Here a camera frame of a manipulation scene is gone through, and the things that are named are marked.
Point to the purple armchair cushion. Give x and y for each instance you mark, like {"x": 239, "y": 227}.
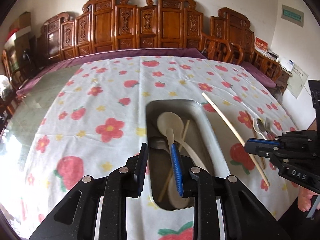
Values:
{"x": 260, "y": 73}

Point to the white plastic spoon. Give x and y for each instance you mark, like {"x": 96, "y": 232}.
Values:
{"x": 170, "y": 121}
{"x": 173, "y": 203}

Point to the strawberry flower print tablecloth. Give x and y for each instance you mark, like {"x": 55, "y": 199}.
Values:
{"x": 100, "y": 92}

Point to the rectangular metal container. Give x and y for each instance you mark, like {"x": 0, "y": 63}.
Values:
{"x": 215, "y": 150}

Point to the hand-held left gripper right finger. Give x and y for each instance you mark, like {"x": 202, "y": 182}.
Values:
{"x": 176, "y": 165}

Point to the tall brown cardboard box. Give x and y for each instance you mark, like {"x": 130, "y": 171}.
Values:
{"x": 22, "y": 46}

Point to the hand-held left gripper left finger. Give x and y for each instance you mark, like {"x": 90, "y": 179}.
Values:
{"x": 142, "y": 165}

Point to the carved wooden sofa bench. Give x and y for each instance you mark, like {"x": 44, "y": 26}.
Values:
{"x": 125, "y": 25}

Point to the metal spoon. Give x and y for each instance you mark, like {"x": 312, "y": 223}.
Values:
{"x": 255, "y": 130}
{"x": 158, "y": 145}
{"x": 261, "y": 125}

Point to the wooden side table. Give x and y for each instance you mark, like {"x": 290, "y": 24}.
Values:
{"x": 283, "y": 76}

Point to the grey wall panel box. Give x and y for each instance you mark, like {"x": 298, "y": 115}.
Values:
{"x": 292, "y": 15}

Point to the carved wooden armchair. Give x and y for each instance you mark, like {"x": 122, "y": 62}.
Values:
{"x": 235, "y": 30}

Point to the long purple sofa cushion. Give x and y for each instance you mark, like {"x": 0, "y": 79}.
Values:
{"x": 100, "y": 55}

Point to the dark carved wooden chair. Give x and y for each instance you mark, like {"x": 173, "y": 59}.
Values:
{"x": 7, "y": 105}

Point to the tissue box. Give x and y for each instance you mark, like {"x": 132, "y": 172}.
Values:
{"x": 272, "y": 55}

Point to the crumpled clear plastic bag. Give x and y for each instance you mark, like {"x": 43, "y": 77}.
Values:
{"x": 5, "y": 85}

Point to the metal fork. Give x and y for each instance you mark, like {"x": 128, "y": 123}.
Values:
{"x": 268, "y": 123}

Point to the person's right hand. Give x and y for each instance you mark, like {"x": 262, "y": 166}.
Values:
{"x": 305, "y": 200}

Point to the black desk fan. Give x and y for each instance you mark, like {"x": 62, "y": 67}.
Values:
{"x": 27, "y": 57}

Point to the flat white box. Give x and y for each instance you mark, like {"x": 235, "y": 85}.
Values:
{"x": 16, "y": 36}

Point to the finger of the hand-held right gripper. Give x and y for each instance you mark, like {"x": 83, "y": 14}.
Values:
{"x": 262, "y": 143}
{"x": 261, "y": 153}

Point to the white box-shaped device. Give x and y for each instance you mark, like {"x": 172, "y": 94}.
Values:
{"x": 287, "y": 64}

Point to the small brown cardboard box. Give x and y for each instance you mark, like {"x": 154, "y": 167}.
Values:
{"x": 21, "y": 21}

